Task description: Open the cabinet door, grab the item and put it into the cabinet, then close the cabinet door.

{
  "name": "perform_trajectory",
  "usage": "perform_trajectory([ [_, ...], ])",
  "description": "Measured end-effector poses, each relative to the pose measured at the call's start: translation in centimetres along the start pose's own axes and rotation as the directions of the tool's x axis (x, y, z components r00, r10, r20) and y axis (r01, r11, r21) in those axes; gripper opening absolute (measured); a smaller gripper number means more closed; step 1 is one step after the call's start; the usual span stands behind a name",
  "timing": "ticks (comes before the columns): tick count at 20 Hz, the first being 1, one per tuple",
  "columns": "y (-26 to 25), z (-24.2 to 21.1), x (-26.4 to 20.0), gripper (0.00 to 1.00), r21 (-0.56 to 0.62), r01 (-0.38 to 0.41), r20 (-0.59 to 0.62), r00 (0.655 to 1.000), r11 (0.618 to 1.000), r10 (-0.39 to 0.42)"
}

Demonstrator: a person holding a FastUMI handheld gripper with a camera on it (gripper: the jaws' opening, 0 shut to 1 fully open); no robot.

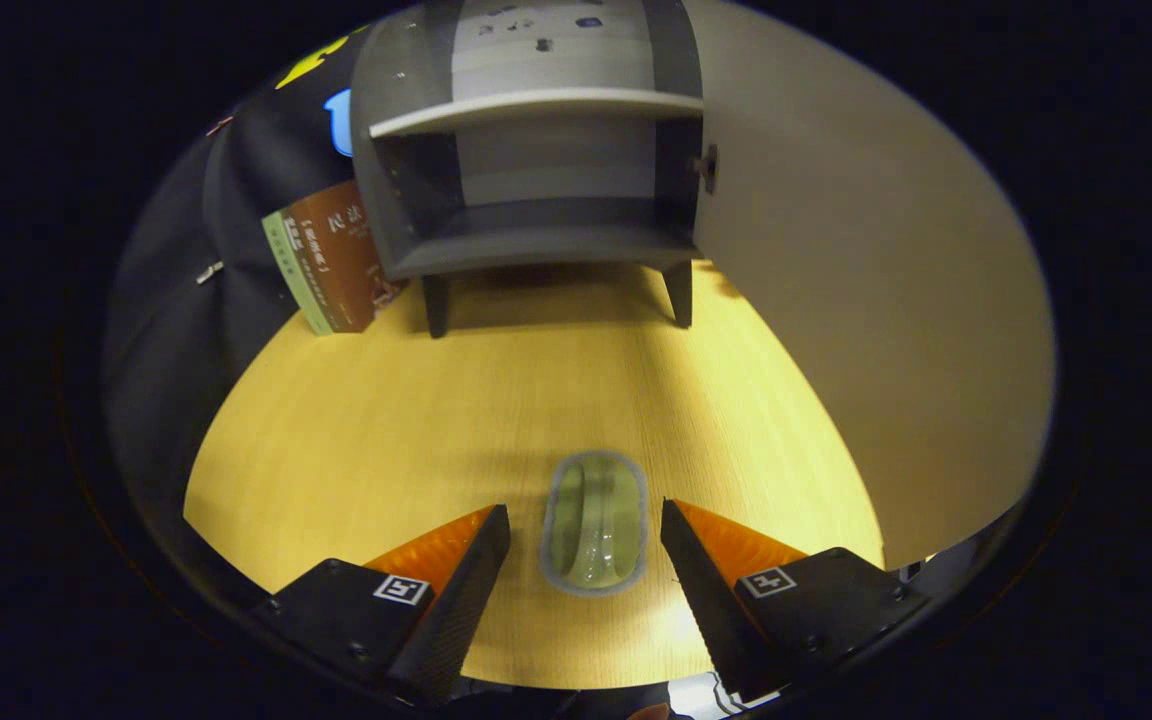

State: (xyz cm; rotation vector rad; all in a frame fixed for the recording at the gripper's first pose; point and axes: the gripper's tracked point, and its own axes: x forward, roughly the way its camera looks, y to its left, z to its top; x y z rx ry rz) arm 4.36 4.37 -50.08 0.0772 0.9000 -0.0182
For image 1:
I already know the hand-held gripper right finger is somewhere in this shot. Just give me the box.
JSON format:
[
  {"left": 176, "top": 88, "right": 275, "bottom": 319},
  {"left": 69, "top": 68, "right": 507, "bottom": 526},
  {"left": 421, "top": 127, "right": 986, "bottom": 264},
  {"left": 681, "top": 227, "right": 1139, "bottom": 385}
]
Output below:
[{"left": 659, "top": 498, "right": 932, "bottom": 701}]

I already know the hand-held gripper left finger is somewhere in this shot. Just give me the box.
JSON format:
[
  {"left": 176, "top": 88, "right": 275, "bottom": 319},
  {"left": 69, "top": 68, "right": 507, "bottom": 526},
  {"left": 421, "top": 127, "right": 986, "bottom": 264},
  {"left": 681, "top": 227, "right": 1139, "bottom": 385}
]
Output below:
[{"left": 251, "top": 503, "right": 513, "bottom": 706}]

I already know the pale green oval dish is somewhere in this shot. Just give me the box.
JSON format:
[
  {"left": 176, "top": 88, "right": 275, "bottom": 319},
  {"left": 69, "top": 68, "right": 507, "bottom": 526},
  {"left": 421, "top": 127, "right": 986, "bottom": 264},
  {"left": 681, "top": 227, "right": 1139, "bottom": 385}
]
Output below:
[{"left": 539, "top": 450, "right": 650, "bottom": 598}]

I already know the beige cabinet door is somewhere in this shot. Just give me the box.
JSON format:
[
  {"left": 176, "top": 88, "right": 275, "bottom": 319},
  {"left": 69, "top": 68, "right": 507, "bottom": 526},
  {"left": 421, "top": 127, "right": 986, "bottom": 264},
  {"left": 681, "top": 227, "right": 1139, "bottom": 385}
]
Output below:
[{"left": 681, "top": 0, "right": 1057, "bottom": 571}]

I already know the brown book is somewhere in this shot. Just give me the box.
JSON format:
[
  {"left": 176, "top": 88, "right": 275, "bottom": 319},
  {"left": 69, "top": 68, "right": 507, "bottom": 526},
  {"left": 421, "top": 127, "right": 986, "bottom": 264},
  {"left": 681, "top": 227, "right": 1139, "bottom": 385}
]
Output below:
[{"left": 286, "top": 180, "right": 407, "bottom": 334}]

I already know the grey cabinet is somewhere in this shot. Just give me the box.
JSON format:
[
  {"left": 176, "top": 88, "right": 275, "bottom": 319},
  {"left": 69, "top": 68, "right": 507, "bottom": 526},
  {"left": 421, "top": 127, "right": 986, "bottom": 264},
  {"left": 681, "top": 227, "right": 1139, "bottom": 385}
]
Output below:
[{"left": 349, "top": 0, "right": 707, "bottom": 339}]

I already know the black backdrop cloth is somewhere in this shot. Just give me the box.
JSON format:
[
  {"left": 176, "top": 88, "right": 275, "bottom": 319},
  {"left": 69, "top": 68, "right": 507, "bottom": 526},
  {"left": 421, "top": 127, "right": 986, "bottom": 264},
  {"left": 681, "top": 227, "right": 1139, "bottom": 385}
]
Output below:
[{"left": 101, "top": 25, "right": 367, "bottom": 521}]

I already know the white cabinet shelf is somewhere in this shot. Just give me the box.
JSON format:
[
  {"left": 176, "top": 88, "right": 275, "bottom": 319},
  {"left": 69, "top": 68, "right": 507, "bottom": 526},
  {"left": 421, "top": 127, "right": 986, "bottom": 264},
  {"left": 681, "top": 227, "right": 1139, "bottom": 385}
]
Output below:
[{"left": 368, "top": 87, "right": 705, "bottom": 139}]

